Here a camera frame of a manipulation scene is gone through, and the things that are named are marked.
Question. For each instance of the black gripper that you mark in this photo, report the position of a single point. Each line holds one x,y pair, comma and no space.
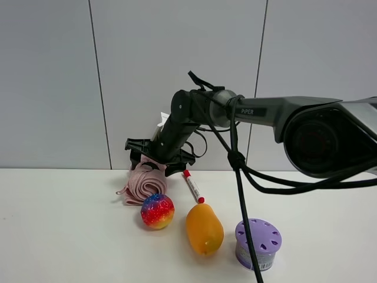
147,148

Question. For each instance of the pink towel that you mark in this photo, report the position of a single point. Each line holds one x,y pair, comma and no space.
146,179

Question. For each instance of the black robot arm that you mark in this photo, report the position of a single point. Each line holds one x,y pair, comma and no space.
321,136

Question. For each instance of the rainbow speckled ball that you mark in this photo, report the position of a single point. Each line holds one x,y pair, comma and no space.
157,211

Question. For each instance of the red capped white marker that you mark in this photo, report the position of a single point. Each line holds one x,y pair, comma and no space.
194,189

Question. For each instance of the orange mango toy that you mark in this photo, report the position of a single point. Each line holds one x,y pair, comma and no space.
204,230

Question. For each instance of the purple lidded air freshener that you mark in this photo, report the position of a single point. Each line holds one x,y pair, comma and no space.
267,241

